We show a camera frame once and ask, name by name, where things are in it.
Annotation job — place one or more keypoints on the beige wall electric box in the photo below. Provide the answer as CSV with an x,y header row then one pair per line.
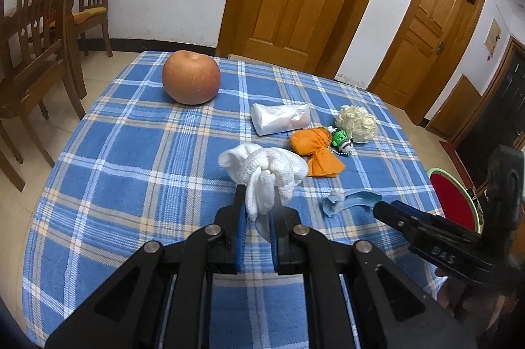
x,y
493,36

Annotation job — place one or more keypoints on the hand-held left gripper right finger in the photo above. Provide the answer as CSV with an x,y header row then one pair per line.
x,y
275,250

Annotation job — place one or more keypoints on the red doormat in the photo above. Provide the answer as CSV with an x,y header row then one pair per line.
x,y
451,158

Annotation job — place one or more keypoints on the red basin with green rim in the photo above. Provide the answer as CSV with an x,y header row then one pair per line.
x,y
451,197

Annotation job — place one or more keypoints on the light blue plastic piece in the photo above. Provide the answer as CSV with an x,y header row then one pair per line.
x,y
357,198

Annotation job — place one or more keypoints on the dark wooden chair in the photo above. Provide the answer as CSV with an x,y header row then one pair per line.
x,y
37,24

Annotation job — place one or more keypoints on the blue plaid tablecloth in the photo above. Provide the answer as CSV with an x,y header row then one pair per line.
x,y
143,168

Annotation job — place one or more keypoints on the white foam fruit net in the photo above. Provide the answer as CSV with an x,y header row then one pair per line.
x,y
279,164

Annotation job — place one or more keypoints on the wooden wall panel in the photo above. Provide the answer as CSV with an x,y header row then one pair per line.
x,y
455,107

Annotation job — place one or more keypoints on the cream foam fruit net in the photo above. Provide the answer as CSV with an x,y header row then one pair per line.
x,y
359,123

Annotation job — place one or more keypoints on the white plastic packet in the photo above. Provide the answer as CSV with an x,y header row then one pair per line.
x,y
279,119

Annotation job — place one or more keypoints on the black entrance door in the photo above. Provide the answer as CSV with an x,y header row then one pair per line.
x,y
512,94

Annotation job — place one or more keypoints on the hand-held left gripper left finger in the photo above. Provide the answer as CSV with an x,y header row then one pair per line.
x,y
242,242

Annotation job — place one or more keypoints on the orange crumpled wrapper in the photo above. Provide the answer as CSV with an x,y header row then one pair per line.
x,y
324,164

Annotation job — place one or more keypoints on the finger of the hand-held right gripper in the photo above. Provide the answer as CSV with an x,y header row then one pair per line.
x,y
418,226

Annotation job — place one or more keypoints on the person's right hand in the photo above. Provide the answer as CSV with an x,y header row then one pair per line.
x,y
451,299

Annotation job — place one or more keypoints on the orange-red apple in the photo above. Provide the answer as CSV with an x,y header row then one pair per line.
x,y
190,76

